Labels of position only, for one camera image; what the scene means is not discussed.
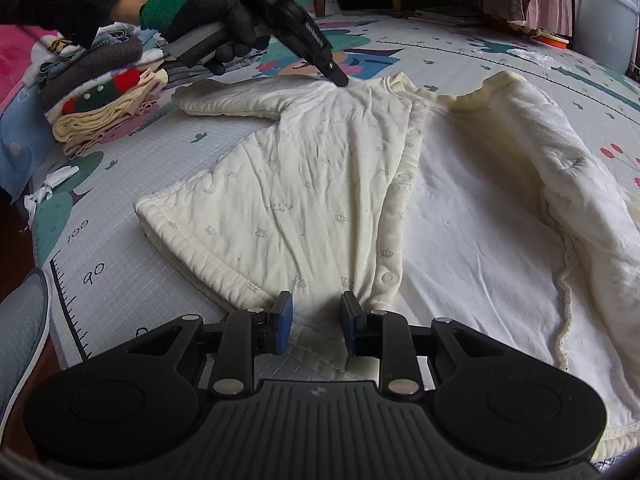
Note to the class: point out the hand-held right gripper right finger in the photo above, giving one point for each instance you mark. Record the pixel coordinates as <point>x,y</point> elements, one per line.
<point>348,327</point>

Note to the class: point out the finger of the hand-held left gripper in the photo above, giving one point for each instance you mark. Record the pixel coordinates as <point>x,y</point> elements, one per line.
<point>336,72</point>

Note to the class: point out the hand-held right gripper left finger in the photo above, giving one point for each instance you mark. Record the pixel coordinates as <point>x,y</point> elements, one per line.
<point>285,322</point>

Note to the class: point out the cream padded baby jacket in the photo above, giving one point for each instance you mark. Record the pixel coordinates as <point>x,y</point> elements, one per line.
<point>300,185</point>

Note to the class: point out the pile of assorted clothes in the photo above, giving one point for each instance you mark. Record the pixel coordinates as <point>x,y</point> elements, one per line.
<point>100,60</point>

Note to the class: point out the person's left hand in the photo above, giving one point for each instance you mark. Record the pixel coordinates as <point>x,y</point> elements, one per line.
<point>200,10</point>

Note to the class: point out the stack of magazines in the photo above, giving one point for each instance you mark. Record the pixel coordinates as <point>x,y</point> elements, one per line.
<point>445,15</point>

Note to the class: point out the cartoon printed play mat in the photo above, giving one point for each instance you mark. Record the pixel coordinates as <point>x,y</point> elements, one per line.
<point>150,170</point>

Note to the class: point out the grey fabric item white rim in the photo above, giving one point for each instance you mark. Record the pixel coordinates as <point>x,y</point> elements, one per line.
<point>22,340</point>

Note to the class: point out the white torn paper scrap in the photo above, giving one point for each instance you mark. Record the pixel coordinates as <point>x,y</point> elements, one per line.
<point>52,182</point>

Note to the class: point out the white cylindrical bin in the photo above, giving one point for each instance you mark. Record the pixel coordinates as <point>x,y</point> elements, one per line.
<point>607,25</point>

